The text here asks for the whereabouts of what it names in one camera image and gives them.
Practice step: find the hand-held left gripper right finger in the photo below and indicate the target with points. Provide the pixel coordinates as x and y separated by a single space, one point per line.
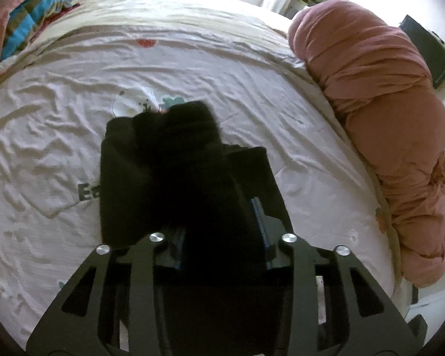
260 226

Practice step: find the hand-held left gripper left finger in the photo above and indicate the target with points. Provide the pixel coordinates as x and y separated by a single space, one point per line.
178 252

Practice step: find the black garment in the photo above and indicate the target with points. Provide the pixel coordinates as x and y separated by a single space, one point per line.
170 174

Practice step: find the rolled pink duvet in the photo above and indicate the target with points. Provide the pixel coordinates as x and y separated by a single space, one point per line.
374 81

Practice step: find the white printed quilt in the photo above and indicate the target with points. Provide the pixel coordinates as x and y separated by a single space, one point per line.
78 81

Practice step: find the black box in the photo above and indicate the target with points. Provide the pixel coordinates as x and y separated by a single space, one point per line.
426 52

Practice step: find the blue brown striped cloth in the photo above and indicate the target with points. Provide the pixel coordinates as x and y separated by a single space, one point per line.
29 15

